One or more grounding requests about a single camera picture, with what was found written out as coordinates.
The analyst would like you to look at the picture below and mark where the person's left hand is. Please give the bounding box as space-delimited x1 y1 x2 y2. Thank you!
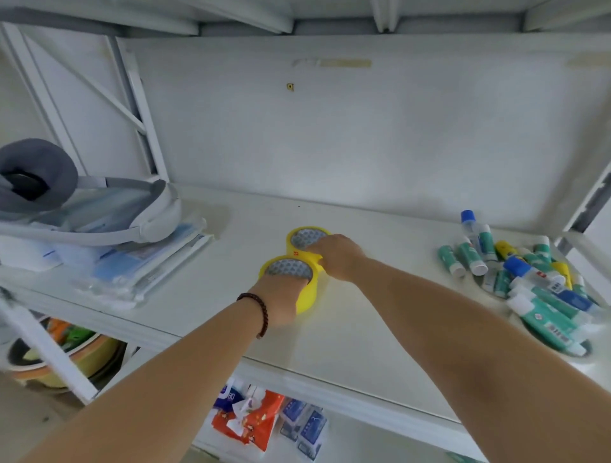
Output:
248 275 309 328

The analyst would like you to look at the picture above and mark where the person's right hand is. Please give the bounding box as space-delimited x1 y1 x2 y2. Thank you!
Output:
305 234 368 282

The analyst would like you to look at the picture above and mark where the yellow tape roll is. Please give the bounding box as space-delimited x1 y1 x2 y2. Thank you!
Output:
259 255 320 315
285 226 331 269

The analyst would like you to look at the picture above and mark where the person's right forearm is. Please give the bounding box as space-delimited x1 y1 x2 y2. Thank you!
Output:
351 258 611 463

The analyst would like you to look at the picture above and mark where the person's left forearm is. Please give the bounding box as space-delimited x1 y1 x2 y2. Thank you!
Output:
19 293 268 463

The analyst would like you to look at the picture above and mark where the white metal shelf rack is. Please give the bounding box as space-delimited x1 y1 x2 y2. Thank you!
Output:
0 0 611 463

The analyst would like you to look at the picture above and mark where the blue wrapped packet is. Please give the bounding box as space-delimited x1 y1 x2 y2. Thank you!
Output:
279 398 307 442
297 410 329 461

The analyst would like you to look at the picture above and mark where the blue white tissue packet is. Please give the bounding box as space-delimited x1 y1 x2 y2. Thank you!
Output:
213 379 250 412

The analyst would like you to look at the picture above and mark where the stack of clear plastic packets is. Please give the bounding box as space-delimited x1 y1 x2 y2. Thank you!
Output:
0 215 214 307

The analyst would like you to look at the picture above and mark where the beige tape strip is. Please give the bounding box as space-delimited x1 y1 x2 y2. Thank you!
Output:
292 58 372 69

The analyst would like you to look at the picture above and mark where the orange tissue packet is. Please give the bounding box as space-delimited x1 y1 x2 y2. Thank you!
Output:
211 390 285 454

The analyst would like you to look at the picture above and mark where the pile of glue sticks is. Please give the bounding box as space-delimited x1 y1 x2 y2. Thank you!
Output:
437 210 603 358

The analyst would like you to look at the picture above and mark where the yellow plastic basin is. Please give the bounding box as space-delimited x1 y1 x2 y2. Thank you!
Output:
7 317 128 390

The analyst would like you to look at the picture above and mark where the grey white VR headset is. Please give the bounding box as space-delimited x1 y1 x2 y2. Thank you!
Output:
0 138 183 247

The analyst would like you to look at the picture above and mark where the dark beaded bracelet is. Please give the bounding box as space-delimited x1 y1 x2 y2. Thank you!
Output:
236 292 269 340

